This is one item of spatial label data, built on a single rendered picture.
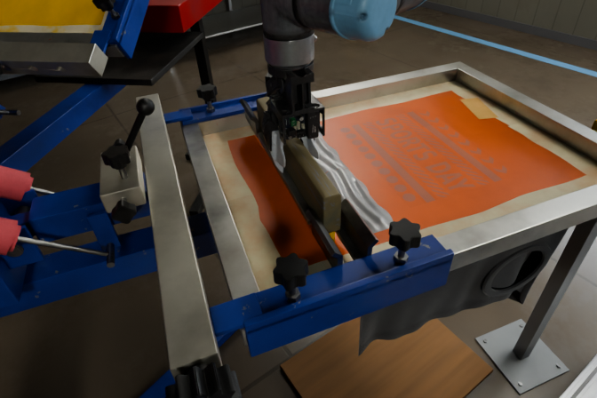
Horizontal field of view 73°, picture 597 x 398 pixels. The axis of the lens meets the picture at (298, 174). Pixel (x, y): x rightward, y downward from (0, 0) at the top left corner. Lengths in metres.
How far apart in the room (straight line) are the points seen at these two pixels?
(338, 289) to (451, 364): 1.16
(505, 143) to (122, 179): 0.76
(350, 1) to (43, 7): 0.94
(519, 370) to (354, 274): 1.25
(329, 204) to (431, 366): 1.13
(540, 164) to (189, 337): 0.73
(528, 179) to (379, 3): 0.50
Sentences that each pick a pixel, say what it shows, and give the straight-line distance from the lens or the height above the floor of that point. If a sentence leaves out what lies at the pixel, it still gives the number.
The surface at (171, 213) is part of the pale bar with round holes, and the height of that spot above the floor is 1.04.
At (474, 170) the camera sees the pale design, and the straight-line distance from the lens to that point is 0.87.
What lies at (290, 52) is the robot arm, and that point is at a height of 1.23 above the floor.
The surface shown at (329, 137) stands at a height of 0.95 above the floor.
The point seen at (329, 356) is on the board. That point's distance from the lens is 1.62.
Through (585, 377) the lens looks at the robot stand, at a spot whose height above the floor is 0.23.
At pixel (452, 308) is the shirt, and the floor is 0.67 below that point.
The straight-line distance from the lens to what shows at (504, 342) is 1.80.
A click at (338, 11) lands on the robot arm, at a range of 0.51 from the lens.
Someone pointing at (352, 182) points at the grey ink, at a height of 0.96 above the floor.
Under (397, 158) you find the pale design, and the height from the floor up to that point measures 0.95.
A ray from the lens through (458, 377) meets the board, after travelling 1.66.
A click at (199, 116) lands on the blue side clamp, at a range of 0.96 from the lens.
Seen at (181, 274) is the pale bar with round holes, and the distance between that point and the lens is 0.55.
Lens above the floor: 1.44
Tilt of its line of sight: 37 degrees down
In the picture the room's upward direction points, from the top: 3 degrees counter-clockwise
